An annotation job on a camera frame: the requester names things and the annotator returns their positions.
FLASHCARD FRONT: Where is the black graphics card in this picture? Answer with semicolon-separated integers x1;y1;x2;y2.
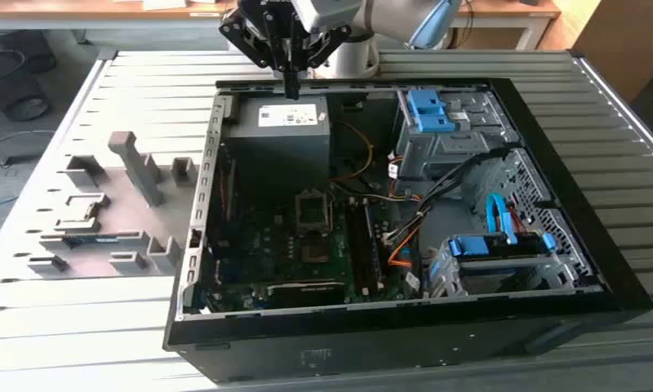
264;279;348;310

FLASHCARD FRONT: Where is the blue disk carrier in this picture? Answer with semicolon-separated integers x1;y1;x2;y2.
446;233;556;259

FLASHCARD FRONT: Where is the blue plastic drive bracket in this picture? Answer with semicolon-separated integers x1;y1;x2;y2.
406;88;449;134

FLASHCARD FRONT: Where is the wooden desk white frame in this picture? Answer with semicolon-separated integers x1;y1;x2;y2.
0;0;234;32
445;0;561;52

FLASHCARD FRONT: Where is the black wire bundle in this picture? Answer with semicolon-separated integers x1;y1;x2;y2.
390;149;510;246

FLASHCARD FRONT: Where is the grey parts rack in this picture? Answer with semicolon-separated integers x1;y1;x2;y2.
26;130;205;279

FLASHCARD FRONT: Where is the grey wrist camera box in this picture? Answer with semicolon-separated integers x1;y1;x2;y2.
290;0;361;33

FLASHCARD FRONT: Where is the wooden cabinet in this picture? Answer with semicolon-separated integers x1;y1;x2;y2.
537;0;653;105

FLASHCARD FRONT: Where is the blue flat wire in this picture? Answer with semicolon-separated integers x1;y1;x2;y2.
485;194;520;246

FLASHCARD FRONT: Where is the multicoloured wire bundle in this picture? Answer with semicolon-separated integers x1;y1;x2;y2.
353;190;424;204

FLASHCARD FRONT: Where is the orange wire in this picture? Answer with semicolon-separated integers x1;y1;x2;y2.
385;226;424;269

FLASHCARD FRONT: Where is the grey metal drive cage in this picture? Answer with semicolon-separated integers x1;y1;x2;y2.
394;88;524;183

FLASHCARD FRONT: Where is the green RAM stick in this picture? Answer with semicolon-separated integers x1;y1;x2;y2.
58;233;137;246

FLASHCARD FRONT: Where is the black RAM slot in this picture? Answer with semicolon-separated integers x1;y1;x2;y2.
348;196;369;295
362;198;388;294

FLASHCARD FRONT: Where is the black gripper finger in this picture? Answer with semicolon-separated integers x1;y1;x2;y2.
218;7;293;101
290;24;354;101

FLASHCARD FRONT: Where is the black PC case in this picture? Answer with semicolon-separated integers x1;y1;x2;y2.
161;77;653;385

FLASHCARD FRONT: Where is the yellow wire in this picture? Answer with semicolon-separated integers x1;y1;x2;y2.
329;120;374;181

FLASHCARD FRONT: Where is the grey power supply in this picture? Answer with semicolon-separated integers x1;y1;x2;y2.
222;96;333;185

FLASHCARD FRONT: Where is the silver CPU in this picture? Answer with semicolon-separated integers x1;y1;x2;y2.
67;195;105;222

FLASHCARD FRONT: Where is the green motherboard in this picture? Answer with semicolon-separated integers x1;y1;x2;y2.
205;185;418;314

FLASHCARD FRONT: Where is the metal socket cover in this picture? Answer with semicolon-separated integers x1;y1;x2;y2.
293;189;334;234

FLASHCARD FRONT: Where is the black mesh trash bin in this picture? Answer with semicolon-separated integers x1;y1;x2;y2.
0;48;53;123

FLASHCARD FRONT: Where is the grey metal disk bay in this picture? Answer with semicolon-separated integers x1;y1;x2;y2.
424;235;602;298

